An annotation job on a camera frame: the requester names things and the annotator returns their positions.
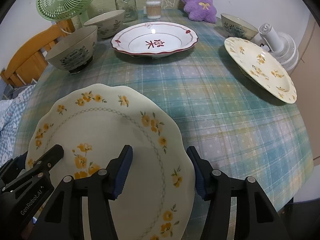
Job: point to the blue checked bear blanket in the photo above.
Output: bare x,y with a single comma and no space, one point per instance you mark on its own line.
11,113

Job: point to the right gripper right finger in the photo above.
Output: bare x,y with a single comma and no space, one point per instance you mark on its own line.
256,217

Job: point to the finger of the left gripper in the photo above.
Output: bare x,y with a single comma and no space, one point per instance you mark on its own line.
13,167
42,165

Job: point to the large grey bowl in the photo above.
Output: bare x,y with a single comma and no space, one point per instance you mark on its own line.
108,23
74,52

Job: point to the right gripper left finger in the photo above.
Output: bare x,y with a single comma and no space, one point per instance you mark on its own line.
62,218

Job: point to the purple plush bunny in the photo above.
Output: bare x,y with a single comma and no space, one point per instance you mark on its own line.
200,10

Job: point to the plaid green tablecloth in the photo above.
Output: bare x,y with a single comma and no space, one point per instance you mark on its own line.
233,123

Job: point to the white red-pattern deep plate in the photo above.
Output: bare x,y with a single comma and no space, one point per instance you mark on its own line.
154,39

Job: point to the small blue-pattern bowl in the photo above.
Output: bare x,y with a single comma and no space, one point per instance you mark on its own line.
236,27

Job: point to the glass jar red lid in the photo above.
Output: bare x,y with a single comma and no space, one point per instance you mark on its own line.
130,8

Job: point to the large yellow floral plate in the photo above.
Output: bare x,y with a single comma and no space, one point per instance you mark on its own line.
92,125

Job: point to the small yellow floral plate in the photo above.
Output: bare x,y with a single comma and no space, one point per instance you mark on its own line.
262,67

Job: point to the white small fan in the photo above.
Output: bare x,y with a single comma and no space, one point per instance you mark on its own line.
280,45

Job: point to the cotton swab container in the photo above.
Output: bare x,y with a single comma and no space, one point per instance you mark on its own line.
153,9

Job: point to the wooden bed headboard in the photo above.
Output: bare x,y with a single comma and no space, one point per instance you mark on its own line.
28,63

